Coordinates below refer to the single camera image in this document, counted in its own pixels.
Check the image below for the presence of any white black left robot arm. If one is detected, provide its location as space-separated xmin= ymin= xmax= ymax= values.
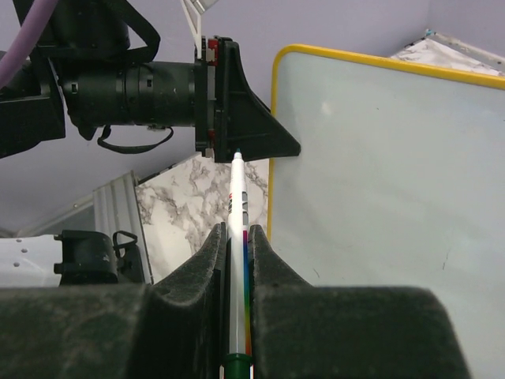
xmin=1 ymin=1 xmax=301 ymax=163

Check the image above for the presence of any aluminium table edge frame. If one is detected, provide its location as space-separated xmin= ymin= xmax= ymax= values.
xmin=13 ymin=32 xmax=504 ymax=283

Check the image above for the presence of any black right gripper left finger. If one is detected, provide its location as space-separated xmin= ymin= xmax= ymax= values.
xmin=1 ymin=223 xmax=226 ymax=378

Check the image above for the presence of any white green whiteboard marker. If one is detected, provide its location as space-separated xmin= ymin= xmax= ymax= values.
xmin=223 ymin=150 xmax=252 ymax=378

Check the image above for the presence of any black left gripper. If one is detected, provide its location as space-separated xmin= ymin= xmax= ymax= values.
xmin=193 ymin=36 xmax=301 ymax=163

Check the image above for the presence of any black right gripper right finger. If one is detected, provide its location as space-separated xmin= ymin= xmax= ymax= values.
xmin=249 ymin=225 xmax=470 ymax=378

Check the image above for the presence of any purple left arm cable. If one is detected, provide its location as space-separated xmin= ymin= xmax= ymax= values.
xmin=0 ymin=0 xmax=58 ymax=76

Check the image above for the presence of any yellow framed whiteboard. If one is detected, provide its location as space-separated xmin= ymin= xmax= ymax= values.
xmin=267 ymin=44 xmax=504 ymax=378

